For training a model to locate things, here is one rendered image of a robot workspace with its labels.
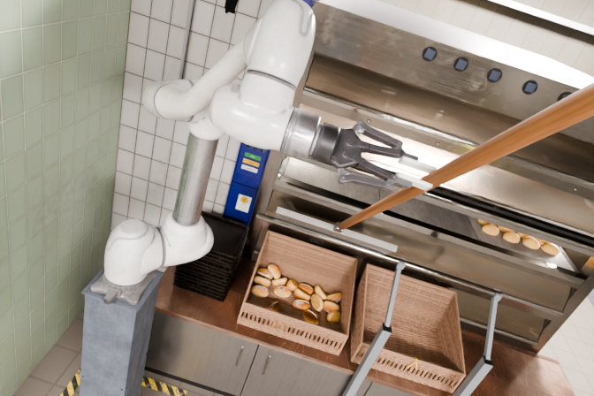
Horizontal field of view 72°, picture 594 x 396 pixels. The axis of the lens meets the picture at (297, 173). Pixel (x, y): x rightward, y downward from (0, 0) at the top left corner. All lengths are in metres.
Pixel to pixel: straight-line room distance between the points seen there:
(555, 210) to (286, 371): 1.61
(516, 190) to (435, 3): 3.41
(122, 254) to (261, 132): 0.93
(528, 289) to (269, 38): 2.28
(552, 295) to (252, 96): 2.36
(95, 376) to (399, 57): 1.91
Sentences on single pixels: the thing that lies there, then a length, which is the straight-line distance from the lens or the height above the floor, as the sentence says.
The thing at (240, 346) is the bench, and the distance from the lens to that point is 2.27.
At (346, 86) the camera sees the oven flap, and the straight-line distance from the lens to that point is 2.01.
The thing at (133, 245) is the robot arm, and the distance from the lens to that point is 1.54.
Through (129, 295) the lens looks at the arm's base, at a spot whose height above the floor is 1.02.
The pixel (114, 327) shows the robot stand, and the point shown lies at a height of 0.86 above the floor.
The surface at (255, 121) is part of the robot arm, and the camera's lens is 0.75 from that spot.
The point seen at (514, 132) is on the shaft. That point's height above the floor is 2.15.
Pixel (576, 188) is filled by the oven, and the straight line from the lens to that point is 2.45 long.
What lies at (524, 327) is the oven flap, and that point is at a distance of 2.95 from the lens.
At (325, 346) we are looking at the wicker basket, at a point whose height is 0.62.
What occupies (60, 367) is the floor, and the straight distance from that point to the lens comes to 2.76.
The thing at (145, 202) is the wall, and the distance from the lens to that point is 2.60.
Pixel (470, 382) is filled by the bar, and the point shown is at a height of 0.81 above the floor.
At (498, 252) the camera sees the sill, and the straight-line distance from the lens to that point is 2.54.
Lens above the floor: 2.26
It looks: 27 degrees down
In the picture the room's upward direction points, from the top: 18 degrees clockwise
